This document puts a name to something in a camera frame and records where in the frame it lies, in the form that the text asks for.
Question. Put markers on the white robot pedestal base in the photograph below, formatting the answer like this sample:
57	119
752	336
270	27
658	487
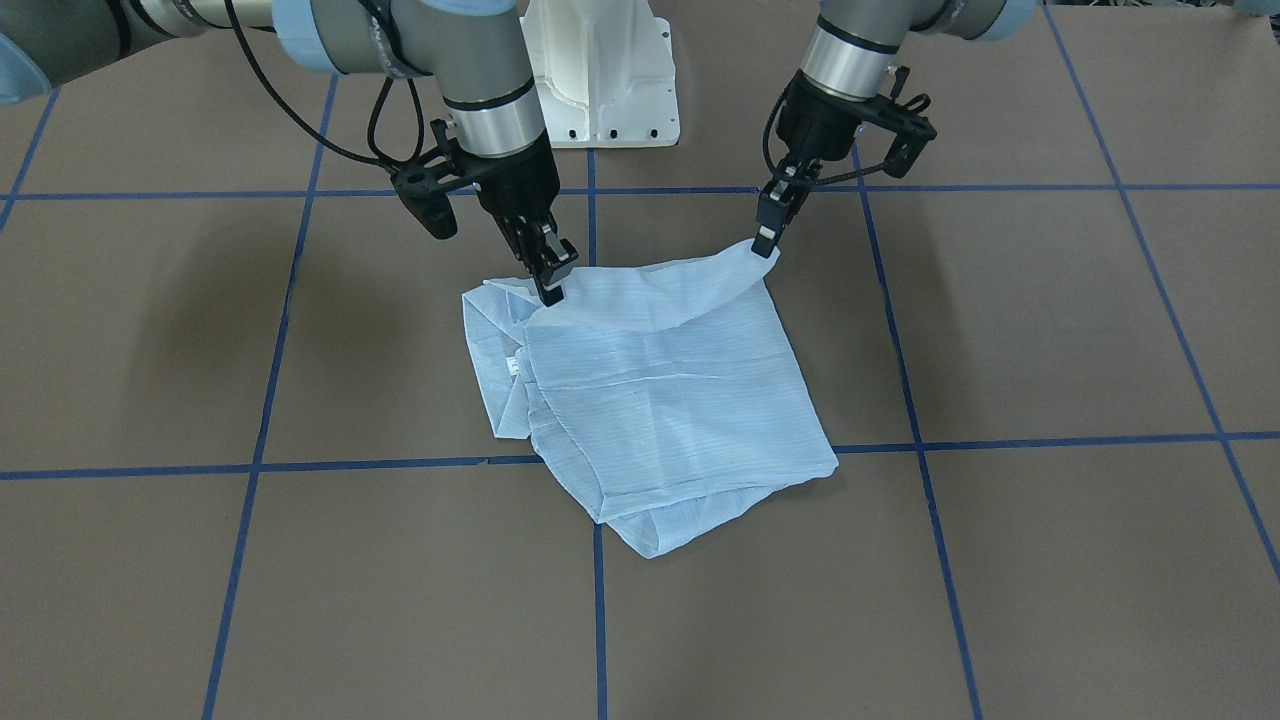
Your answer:
605	73

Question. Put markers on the light blue button shirt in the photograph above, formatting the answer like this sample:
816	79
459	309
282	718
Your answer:
666	399

